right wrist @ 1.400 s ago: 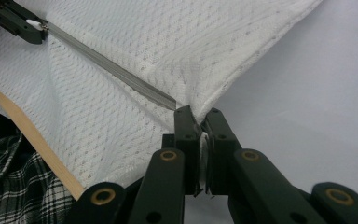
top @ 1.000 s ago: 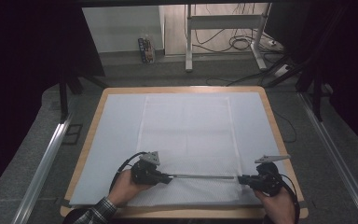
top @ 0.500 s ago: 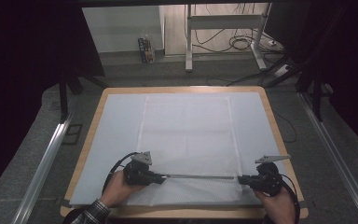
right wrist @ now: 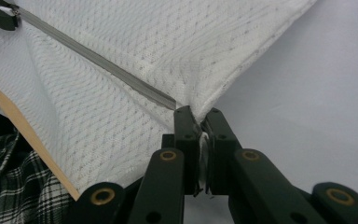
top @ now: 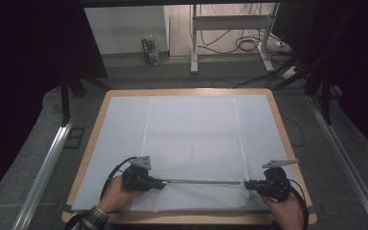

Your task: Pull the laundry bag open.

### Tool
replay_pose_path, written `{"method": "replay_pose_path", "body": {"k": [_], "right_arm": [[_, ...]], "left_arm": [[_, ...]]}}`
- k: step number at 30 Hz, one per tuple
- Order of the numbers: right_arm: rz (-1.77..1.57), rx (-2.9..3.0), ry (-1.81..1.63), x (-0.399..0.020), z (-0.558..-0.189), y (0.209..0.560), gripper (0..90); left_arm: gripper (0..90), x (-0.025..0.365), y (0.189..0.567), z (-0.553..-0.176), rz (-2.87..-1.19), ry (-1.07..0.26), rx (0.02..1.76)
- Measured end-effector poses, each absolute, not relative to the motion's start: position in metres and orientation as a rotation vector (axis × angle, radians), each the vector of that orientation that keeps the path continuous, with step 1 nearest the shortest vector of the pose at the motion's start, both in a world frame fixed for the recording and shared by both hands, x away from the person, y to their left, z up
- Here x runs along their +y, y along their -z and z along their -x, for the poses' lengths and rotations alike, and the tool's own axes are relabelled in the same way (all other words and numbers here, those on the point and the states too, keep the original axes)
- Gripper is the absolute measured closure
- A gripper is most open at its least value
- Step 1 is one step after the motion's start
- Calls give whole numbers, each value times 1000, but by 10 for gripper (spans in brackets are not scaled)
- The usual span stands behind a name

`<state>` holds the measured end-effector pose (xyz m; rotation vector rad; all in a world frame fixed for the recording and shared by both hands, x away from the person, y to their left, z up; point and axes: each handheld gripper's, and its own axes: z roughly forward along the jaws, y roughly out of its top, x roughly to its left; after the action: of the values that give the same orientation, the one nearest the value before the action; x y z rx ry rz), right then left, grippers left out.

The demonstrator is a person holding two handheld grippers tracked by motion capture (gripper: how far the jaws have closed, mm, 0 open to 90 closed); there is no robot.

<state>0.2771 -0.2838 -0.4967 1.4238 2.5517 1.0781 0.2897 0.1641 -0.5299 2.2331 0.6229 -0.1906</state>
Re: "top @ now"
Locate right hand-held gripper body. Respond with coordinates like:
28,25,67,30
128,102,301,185
255,158,300,203

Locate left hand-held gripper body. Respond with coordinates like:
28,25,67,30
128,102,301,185
121,155,161,193

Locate white mesh laundry bag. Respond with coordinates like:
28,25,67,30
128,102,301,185
129,97,251,213

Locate person's left hand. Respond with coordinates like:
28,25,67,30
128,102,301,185
98,175,145,215

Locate person's right hand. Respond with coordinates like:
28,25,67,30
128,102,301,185
261,193,305,230

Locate wooden table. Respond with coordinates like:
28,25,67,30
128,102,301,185
60,88,318,225

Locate light blue table mat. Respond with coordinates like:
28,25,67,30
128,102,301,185
71,94,296,213

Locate black stand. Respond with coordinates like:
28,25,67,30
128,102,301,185
59,76,112,127
270,57,334,127

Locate white power strip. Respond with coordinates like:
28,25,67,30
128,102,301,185
281,65,299,81

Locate pack of bottles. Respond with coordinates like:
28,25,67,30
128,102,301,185
141,35,160,66

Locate dark curtain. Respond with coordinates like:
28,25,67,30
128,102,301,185
276,0,368,162
0,0,109,209

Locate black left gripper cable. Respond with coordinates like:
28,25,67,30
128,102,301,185
99,156,139,200

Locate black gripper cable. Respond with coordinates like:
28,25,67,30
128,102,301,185
281,176,311,230
99,156,139,200

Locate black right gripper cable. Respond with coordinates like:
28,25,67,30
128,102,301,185
281,176,311,230

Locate thin black floor cable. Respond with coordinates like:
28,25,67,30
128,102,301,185
281,113,307,149

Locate metal floor rail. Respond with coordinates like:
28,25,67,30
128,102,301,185
12,124,75,230
306,95,368,230

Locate bundle of black floor cables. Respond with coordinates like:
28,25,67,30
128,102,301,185
197,28,271,56

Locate white desk frame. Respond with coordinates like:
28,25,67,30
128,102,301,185
190,3,281,75

